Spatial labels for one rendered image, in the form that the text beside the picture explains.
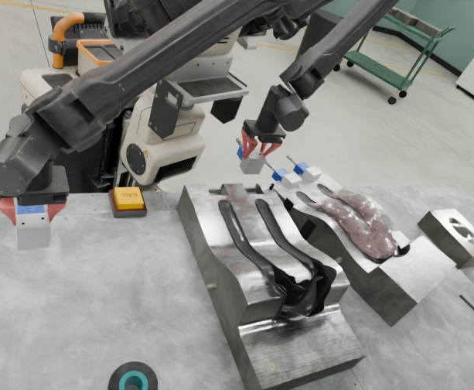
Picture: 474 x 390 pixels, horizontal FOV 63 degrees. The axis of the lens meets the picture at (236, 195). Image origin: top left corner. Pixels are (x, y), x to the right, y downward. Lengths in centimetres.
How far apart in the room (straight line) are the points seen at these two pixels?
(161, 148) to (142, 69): 69
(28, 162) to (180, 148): 76
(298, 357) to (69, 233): 55
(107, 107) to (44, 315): 42
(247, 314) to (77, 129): 44
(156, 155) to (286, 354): 69
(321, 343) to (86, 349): 45
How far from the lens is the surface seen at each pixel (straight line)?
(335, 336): 88
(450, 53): 902
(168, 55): 54
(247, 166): 103
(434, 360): 111
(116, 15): 96
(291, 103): 91
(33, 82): 143
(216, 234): 88
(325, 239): 107
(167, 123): 108
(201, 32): 54
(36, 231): 74
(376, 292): 105
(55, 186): 68
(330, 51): 96
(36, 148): 57
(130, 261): 89
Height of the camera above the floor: 150
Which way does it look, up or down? 38 degrees down
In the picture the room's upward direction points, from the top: 24 degrees clockwise
